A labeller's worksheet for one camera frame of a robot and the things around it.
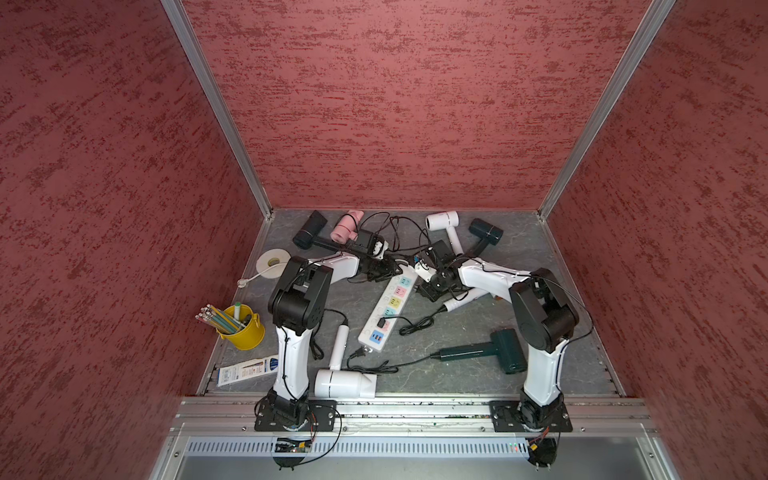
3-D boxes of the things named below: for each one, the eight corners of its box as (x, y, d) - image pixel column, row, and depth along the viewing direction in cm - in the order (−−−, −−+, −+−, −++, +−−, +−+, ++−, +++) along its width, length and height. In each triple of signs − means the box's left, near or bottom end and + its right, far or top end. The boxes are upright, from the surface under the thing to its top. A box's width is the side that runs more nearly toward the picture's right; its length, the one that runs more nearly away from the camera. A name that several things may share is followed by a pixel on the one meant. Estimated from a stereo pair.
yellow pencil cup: (232, 350, 86) (212, 335, 77) (242, 321, 92) (225, 303, 83) (262, 350, 86) (246, 335, 77) (270, 321, 92) (256, 304, 83)
